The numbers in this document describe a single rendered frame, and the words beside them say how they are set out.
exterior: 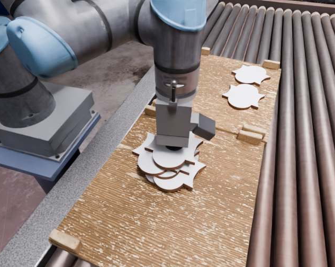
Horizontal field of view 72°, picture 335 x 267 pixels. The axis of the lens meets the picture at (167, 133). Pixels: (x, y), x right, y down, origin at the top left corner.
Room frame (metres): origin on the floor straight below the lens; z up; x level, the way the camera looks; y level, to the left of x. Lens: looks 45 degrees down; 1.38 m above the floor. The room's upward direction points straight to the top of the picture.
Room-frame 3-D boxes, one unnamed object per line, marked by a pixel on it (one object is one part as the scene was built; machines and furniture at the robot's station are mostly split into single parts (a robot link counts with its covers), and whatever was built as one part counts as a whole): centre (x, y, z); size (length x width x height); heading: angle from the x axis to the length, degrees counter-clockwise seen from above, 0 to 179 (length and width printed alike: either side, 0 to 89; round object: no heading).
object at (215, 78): (0.67, -0.19, 0.93); 0.41 x 0.35 x 0.02; 156
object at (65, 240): (0.16, 0.18, 0.95); 0.06 x 0.02 x 0.03; 68
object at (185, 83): (0.35, -0.02, 1.17); 0.08 x 0.08 x 0.05
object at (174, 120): (0.34, -0.04, 1.09); 0.12 x 0.09 x 0.16; 82
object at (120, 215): (0.29, -0.02, 0.93); 0.41 x 0.35 x 0.02; 158
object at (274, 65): (0.79, -0.39, 0.95); 0.06 x 0.02 x 0.03; 66
